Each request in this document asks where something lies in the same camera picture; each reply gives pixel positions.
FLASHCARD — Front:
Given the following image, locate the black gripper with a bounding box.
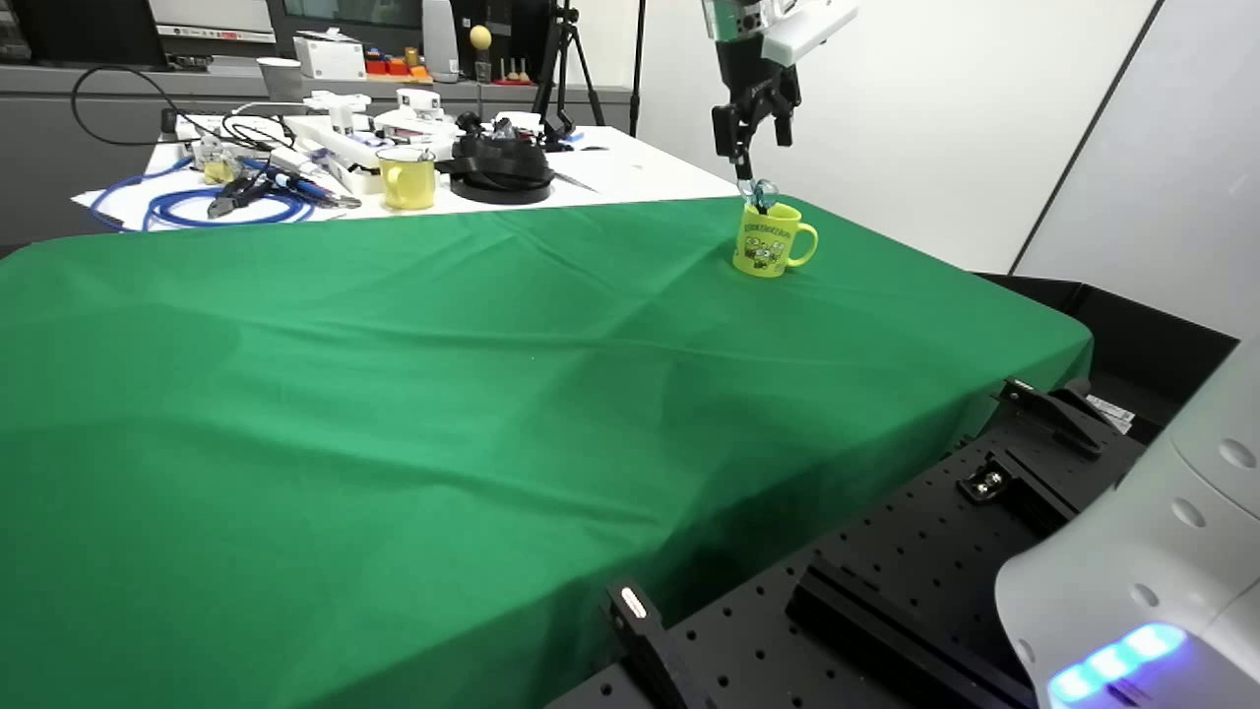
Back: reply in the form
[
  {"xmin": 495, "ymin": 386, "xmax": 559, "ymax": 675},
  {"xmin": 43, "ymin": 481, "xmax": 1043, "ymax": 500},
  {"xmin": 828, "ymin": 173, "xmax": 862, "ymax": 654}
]
[{"xmin": 703, "ymin": 0, "xmax": 798, "ymax": 181}]

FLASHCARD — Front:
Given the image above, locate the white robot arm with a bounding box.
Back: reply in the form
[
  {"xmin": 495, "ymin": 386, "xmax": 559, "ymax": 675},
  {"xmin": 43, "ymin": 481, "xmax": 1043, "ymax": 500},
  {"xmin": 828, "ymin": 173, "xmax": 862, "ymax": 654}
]
[{"xmin": 702, "ymin": 0, "xmax": 858, "ymax": 185}]

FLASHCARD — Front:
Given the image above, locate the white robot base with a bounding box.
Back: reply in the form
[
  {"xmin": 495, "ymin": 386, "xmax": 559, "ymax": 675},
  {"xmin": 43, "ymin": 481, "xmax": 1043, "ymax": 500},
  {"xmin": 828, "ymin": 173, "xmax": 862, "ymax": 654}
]
[{"xmin": 995, "ymin": 338, "xmax": 1260, "ymax": 709}]

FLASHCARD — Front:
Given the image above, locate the yellow mug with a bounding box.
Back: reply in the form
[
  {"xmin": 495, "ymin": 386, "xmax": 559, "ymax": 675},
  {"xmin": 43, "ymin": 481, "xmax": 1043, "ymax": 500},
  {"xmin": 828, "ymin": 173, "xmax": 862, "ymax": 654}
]
[{"xmin": 727, "ymin": 202, "xmax": 820, "ymax": 280}]

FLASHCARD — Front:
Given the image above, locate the yellow ball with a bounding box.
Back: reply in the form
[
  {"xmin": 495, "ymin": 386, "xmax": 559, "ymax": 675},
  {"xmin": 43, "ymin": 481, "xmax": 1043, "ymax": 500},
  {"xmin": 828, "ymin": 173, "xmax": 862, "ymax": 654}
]
[{"xmin": 470, "ymin": 25, "xmax": 493, "ymax": 50}]

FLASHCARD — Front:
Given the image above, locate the translucent yellow cup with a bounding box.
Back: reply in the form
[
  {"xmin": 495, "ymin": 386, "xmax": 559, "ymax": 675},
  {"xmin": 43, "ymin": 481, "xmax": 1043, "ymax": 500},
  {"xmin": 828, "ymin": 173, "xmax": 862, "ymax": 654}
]
[{"xmin": 379, "ymin": 151, "xmax": 438, "ymax": 214}]

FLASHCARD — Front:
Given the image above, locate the white container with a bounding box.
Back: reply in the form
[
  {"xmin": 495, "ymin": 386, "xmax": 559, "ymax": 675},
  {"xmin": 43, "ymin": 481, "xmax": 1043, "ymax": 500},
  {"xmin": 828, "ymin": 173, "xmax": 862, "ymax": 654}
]
[{"xmin": 295, "ymin": 26, "xmax": 366, "ymax": 80}]

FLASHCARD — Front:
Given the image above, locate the black optical breadboard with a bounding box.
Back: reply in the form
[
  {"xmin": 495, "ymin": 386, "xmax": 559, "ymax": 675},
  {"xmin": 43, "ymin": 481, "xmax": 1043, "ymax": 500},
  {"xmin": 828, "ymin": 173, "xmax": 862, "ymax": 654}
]
[{"xmin": 546, "ymin": 383, "xmax": 1142, "ymax": 709}]

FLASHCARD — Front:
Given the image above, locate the white table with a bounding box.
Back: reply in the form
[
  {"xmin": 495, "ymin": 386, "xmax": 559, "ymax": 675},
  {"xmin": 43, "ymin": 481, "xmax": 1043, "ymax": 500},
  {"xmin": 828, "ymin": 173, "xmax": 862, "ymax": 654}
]
[{"xmin": 79, "ymin": 101, "xmax": 736, "ymax": 231}]

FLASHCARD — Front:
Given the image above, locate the green tablecloth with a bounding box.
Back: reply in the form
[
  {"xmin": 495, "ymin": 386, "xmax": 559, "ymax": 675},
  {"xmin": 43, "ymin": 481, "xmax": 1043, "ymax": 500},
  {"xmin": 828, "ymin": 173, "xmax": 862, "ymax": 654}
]
[{"xmin": 0, "ymin": 202, "xmax": 1089, "ymax": 709}]

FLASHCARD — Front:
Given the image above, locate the black camera tripod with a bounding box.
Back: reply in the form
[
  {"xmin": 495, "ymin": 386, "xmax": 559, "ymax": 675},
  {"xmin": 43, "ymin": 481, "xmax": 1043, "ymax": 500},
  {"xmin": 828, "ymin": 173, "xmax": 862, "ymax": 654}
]
[{"xmin": 532, "ymin": 0, "xmax": 606, "ymax": 134}]

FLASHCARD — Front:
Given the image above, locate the black coiled cable bundle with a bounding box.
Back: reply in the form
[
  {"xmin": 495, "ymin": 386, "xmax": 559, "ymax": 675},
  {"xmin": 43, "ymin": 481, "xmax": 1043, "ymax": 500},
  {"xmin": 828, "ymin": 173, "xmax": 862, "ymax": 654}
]
[{"xmin": 444, "ymin": 113, "xmax": 559, "ymax": 208}]

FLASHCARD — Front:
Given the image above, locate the black clamp bracket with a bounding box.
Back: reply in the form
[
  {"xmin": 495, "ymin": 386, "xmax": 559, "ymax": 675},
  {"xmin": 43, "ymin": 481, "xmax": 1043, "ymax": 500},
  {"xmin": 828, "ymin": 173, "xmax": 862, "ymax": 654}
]
[{"xmin": 610, "ymin": 584, "xmax": 690, "ymax": 709}]

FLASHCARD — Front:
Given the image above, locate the blue cable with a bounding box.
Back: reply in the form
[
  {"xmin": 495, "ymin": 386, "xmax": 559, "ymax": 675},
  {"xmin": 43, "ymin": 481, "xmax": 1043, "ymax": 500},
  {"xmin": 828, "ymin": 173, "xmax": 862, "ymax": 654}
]
[{"xmin": 88, "ymin": 155, "xmax": 325, "ymax": 235}]

